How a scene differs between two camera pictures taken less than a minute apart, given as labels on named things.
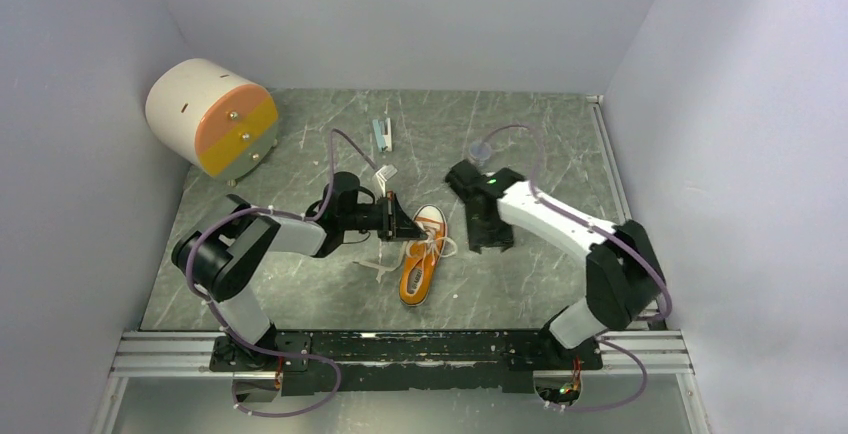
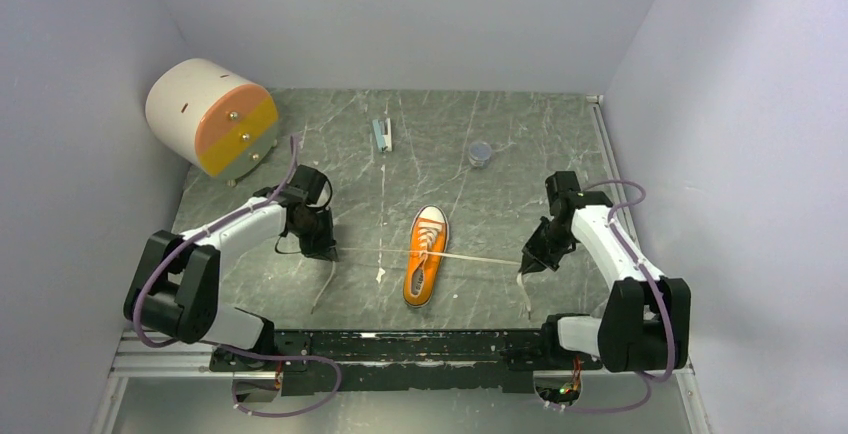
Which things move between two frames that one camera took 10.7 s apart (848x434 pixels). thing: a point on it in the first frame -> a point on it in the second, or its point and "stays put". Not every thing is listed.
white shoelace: x=437 y=246 -> x=519 y=276
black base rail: x=310 y=362 stays put
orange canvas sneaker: x=423 y=254 stays put
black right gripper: x=504 y=237 -> x=531 y=264
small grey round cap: x=480 y=150 stays put
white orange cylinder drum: x=213 y=117 stays put
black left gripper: x=395 y=224 -> x=323 y=247
